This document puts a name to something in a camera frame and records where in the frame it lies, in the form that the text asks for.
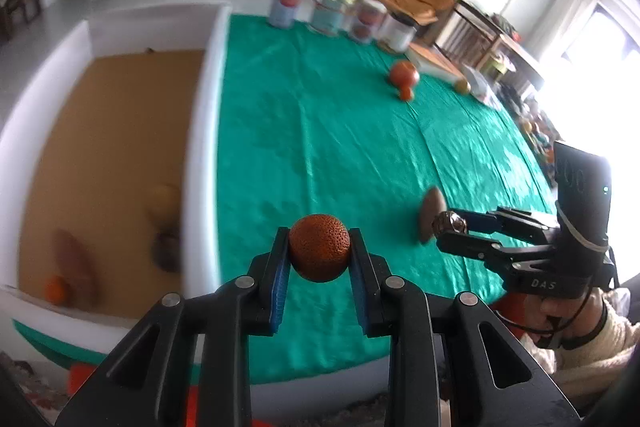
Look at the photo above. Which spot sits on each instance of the white sheer curtain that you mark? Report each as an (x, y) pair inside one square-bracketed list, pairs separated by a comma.
[(565, 7)]

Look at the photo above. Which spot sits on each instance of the red label can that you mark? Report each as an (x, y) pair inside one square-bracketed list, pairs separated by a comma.
[(286, 4)]

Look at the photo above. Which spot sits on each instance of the small dark brown fruit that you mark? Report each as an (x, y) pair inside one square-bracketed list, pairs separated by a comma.
[(449, 223)]

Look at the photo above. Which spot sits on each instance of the sweet potato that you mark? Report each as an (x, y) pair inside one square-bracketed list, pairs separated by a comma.
[(430, 214), (75, 267)]

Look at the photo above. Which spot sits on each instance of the person's right hand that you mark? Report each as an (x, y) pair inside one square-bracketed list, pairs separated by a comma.
[(565, 317)]

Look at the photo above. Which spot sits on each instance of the green-brown tomato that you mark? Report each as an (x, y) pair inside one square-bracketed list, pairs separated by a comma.
[(162, 203)]

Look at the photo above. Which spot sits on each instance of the large red tomato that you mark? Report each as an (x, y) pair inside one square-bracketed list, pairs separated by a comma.
[(404, 73)]

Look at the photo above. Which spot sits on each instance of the white plastic bag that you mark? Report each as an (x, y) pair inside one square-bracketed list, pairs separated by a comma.
[(480, 84)]

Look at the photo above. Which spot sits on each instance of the person's right forearm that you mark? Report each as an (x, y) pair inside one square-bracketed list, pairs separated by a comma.
[(605, 349)]

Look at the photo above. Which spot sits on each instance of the green tablecloth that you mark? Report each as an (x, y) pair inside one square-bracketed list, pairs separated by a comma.
[(325, 132)]

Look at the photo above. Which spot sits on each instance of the red-filled glass jar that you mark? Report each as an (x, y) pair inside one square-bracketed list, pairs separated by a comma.
[(366, 22)]

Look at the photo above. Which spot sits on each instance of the green tomato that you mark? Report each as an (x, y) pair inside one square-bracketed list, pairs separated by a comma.
[(462, 86)]

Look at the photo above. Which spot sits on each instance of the dark purple tomato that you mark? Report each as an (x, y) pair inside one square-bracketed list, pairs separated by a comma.
[(167, 251)]

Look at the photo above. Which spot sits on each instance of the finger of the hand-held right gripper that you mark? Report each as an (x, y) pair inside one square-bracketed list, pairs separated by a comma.
[(480, 222), (465, 243)]

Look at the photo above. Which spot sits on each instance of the fruit basket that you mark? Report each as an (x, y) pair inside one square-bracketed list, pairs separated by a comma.
[(537, 142)]

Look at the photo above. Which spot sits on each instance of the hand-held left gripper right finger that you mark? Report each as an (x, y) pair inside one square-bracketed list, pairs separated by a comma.
[(361, 292)]

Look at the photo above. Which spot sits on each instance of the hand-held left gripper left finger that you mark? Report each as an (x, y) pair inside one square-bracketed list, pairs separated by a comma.
[(280, 287)]

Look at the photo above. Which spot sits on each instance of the small orange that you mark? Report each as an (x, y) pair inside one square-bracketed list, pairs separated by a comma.
[(56, 290), (319, 247), (405, 94)]

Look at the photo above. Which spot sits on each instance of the white jar with black lid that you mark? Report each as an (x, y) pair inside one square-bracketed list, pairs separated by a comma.
[(396, 33)]

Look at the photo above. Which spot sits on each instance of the white foam box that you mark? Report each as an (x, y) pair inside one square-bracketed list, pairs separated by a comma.
[(200, 132)]

